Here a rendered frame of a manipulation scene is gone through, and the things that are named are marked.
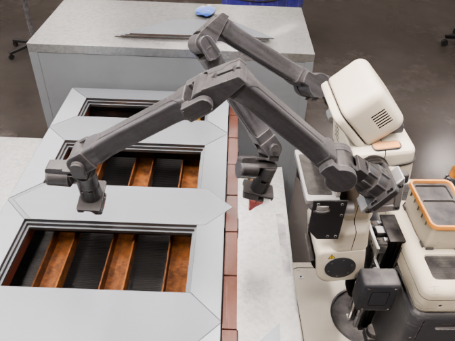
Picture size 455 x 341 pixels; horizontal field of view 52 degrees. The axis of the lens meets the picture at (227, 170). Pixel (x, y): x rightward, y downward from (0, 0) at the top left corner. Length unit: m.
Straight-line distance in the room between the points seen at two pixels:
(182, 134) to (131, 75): 0.48
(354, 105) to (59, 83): 1.55
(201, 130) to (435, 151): 2.13
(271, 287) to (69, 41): 1.43
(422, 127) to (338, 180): 2.79
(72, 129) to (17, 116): 1.89
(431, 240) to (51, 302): 1.16
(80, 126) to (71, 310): 0.90
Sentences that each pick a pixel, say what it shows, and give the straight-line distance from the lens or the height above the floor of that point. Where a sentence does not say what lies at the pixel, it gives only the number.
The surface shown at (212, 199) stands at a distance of 1.61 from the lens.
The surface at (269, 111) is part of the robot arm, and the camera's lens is 1.02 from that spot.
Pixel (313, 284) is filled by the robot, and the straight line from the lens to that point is 2.13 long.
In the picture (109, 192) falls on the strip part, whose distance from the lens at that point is 1.67.
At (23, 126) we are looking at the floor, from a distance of 3.75.
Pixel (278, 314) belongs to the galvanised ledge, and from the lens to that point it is 1.53.
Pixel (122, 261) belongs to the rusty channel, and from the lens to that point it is 1.67.
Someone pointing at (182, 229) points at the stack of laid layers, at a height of 0.84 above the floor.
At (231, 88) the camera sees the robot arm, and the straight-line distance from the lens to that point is 0.97.
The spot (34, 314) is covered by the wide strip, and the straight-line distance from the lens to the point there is 1.39.
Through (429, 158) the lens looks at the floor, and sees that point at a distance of 3.56.
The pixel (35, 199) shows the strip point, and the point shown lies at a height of 0.85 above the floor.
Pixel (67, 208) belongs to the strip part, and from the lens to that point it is 1.65.
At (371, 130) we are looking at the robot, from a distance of 1.27.
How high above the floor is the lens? 1.94
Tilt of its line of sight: 39 degrees down
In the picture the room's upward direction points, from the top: 2 degrees clockwise
